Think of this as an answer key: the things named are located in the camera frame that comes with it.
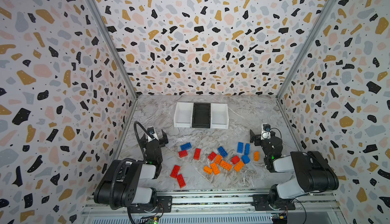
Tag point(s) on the right corner aluminium post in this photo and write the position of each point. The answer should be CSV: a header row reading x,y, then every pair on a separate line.
x,y
311,37

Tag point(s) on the left corner aluminium post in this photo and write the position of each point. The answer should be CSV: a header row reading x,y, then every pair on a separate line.
x,y
111,46

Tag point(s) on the small blue lego brick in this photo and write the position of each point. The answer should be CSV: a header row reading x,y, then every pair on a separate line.
x,y
245,159

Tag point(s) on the right white bin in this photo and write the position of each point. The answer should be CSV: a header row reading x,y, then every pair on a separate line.
x,y
219,116

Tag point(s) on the red square lego brick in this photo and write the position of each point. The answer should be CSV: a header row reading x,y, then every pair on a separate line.
x,y
212,156

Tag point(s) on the white bin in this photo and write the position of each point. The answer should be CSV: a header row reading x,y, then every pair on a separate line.
x,y
183,115
219,116

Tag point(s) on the corner aluminium post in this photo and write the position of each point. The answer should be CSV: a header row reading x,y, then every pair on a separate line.
x,y
311,37
111,46

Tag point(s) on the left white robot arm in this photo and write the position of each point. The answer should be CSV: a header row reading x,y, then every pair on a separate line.
x,y
120,188

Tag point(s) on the blue long lego brick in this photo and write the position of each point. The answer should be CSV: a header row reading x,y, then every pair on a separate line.
x,y
222,152

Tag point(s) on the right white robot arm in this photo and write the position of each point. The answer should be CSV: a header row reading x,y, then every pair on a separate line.
x,y
312,172

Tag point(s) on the small orange lego brick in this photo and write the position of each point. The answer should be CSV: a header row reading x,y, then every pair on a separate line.
x,y
208,170

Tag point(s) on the small red lego brick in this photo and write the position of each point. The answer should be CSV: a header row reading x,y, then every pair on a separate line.
x,y
183,153

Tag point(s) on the black middle bin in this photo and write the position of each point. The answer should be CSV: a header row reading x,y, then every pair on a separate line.
x,y
201,115

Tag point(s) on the left white bin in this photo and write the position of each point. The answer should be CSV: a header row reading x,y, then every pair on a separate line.
x,y
183,115

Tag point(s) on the blue lego brick pair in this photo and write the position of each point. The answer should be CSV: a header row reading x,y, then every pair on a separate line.
x,y
240,148

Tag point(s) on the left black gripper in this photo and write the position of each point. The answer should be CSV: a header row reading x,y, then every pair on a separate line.
x,y
153,140

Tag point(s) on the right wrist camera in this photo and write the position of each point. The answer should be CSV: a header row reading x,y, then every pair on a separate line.
x,y
266,131

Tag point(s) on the orange long lego brick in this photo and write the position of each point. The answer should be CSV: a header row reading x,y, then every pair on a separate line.
x,y
225,165

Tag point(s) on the red lego brick bottom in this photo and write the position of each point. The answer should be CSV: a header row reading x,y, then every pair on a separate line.
x,y
181,181

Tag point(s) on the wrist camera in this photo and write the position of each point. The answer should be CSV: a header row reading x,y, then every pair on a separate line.
x,y
151,131
266,131

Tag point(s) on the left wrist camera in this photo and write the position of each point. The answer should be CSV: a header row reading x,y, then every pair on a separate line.
x,y
151,131

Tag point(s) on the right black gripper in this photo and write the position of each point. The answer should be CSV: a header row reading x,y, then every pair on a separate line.
x,y
263,139

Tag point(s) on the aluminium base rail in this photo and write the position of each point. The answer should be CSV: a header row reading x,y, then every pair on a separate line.
x,y
221,207

